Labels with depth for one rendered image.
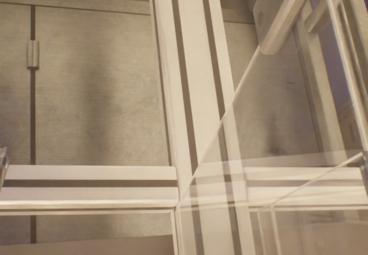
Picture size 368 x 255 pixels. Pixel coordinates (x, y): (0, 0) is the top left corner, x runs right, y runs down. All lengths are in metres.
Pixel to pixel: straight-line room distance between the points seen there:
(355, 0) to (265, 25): 0.70
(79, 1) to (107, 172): 0.55
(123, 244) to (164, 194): 0.08
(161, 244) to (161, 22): 0.25
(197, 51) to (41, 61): 0.39
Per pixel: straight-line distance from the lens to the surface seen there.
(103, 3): 1.13
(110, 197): 0.61
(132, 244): 0.68
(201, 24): 0.74
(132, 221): 0.95
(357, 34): 0.96
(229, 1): 1.28
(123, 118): 1.01
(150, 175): 0.63
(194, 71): 0.70
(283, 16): 0.28
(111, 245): 0.67
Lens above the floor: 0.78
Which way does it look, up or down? 25 degrees down
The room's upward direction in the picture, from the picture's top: 173 degrees clockwise
